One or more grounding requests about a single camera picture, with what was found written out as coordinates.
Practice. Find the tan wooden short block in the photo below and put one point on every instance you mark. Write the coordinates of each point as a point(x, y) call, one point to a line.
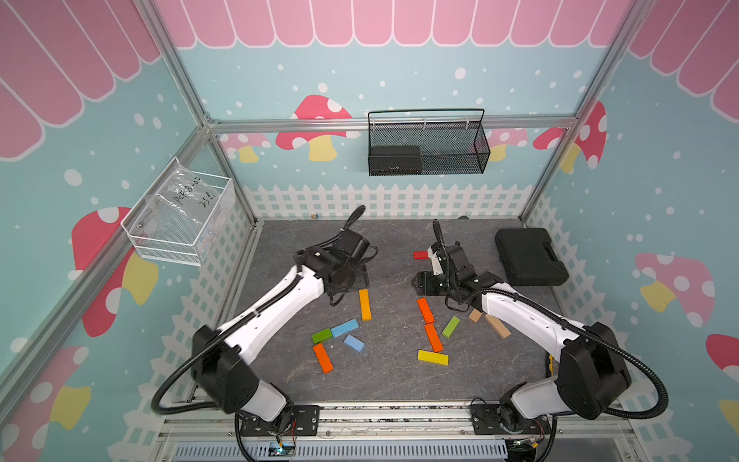
point(475, 315)

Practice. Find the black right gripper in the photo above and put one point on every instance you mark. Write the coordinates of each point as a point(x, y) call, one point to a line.
point(422, 283)

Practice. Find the lime green block right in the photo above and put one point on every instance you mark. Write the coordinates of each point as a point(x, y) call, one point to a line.
point(451, 327)

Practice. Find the yellow-orange long block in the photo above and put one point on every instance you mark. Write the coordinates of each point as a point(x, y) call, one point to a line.
point(365, 305)

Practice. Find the clear wire wall basket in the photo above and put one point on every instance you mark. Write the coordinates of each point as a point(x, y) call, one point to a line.
point(129, 222)

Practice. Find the green circuit board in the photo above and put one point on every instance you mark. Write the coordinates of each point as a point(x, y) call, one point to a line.
point(281, 450)

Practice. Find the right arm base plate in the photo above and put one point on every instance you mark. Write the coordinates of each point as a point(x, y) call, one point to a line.
point(492, 419)

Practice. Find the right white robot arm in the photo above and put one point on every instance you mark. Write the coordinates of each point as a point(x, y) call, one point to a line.
point(593, 369)

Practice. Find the black plastic tool case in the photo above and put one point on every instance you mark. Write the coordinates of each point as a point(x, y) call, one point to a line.
point(528, 257)

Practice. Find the orange block middle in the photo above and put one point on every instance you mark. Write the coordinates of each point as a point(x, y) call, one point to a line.
point(433, 337)

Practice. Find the tan wooden long block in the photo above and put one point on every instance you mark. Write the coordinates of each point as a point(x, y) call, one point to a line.
point(498, 326)

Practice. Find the red-orange block upper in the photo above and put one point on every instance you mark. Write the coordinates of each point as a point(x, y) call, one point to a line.
point(426, 312)

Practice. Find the green short block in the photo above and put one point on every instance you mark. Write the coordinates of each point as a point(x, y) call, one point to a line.
point(322, 336)

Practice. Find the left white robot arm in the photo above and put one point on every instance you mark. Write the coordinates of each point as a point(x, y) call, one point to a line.
point(221, 358)

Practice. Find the plastic bag in basket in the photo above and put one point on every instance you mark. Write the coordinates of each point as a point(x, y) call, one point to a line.
point(185, 215)

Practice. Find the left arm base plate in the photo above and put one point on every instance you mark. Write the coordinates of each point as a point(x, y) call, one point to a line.
point(294, 420)

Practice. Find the black wire mesh basket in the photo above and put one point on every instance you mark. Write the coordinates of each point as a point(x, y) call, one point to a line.
point(452, 141)

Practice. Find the orange long block left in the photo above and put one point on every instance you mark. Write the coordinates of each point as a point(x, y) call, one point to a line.
point(323, 358)

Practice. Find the yellow long block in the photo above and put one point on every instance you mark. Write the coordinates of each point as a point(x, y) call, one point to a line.
point(433, 358)

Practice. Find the light blue long block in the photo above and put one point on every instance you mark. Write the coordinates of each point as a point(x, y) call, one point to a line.
point(344, 328)

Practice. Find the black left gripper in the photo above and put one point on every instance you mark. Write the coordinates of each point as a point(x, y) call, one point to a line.
point(360, 277)

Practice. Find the light blue short block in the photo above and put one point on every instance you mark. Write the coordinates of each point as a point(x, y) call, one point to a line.
point(354, 343)

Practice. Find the black box in basket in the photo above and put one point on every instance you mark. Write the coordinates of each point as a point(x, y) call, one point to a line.
point(394, 160)

